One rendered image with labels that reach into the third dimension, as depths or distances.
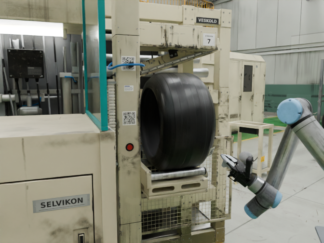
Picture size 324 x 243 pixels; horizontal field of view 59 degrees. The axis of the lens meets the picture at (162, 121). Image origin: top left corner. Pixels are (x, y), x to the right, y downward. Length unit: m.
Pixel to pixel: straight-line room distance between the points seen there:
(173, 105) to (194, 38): 0.67
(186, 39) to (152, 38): 0.24
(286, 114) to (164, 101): 0.58
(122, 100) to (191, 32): 0.72
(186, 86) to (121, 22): 0.47
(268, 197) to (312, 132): 0.41
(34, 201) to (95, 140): 0.23
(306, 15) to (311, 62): 1.92
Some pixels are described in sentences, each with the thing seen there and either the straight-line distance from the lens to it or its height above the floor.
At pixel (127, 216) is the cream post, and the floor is 0.67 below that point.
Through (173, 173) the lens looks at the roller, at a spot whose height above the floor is 0.91.
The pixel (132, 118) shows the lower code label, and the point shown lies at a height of 1.22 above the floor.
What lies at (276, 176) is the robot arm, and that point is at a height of 0.90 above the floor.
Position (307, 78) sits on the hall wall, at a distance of 13.27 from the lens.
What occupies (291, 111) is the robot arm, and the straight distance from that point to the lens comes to 1.44.
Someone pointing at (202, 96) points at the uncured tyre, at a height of 1.34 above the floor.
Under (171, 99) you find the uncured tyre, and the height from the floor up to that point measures 1.32.
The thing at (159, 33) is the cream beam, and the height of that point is 1.72.
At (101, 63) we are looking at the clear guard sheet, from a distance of 0.81.
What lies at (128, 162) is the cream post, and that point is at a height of 0.98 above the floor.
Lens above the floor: 1.40
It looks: 7 degrees down
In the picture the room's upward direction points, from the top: straight up
